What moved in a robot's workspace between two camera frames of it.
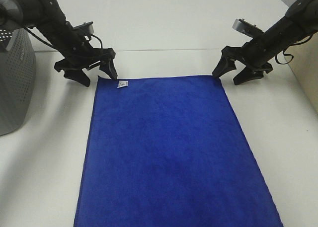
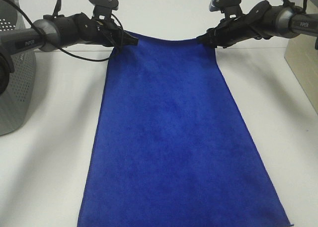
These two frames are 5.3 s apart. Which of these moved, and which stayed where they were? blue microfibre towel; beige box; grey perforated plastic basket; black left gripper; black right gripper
Moved: black right gripper; blue microfibre towel; black left gripper
Stayed: grey perforated plastic basket; beige box
